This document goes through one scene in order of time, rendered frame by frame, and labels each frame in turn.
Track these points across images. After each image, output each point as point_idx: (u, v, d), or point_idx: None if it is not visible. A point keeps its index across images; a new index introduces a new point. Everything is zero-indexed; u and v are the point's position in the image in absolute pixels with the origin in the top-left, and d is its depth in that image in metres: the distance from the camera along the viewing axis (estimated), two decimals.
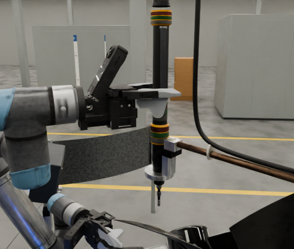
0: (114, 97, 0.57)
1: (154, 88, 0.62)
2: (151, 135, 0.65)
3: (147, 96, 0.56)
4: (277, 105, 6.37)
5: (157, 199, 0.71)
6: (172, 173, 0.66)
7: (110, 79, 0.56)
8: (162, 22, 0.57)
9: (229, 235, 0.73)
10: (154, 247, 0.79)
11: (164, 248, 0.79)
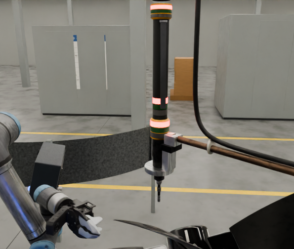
0: None
1: (154, 83, 0.62)
2: (151, 130, 0.65)
3: None
4: (277, 105, 6.37)
5: (157, 194, 0.70)
6: (172, 168, 0.66)
7: None
8: (162, 16, 0.57)
9: (229, 235, 0.73)
10: (154, 247, 0.79)
11: (164, 248, 0.79)
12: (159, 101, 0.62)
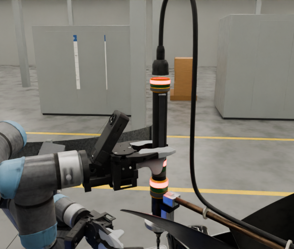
0: (116, 161, 0.60)
1: (154, 147, 0.66)
2: (150, 189, 0.69)
3: (148, 158, 0.61)
4: (277, 105, 6.37)
5: (157, 246, 0.74)
6: None
7: (113, 145, 0.60)
8: (161, 90, 0.61)
9: (176, 241, 0.69)
10: None
11: None
12: None
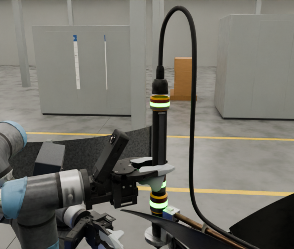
0: (117, 180, 0.61)
1: (154, 164, 0.67)
2: (150, 204, 0.70)
3: (148, 177, 0.62)
4: (277, 105, 6.37)
5: None
6: (170, 238, 0.71)
7: (113, 164, 0.61)
8: (160, 109, 0.62)
9: (176, 241, 0.69)
10: None
11: None
12: None
